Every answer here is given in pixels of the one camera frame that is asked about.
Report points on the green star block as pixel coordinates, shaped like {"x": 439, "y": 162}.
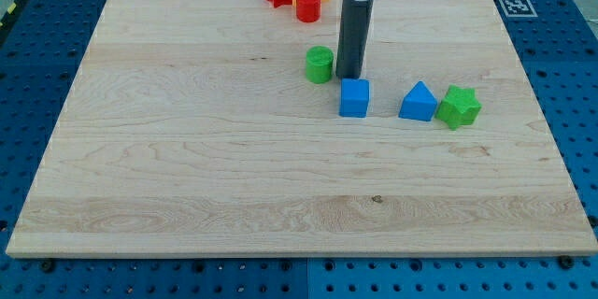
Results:
{"x": 458, "y": 107}

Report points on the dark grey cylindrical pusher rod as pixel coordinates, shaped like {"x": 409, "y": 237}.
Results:
{"x": 353, "y": 33}

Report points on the black screw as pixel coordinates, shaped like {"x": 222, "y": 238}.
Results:
{"x": 47, "y": 266}
{"x": 566, "y": 262}

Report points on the green cylinder block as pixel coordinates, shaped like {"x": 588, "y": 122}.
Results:
{"x": 319, "y": 64}

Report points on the black screw front left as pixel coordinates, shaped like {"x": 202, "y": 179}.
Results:
{"x": 47, "y": 266}

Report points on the light wooden board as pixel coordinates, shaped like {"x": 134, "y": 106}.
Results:
{"x": 191, "y": 131}

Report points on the blue triangular prism block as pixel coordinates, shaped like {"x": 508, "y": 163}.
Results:
{"x": 419, "y": 104}

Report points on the black screw front right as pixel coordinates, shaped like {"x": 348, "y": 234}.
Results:
{"x": 566, "y": 262}

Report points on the white fiducial marker tag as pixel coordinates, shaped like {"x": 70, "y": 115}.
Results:
{"x": 518, "y": 8}

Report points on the blue cube block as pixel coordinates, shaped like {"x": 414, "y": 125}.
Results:
{"x": 354, "y": 97}

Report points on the red cylinder block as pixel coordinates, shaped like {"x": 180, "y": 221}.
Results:
{"x": 308, "y": 10}

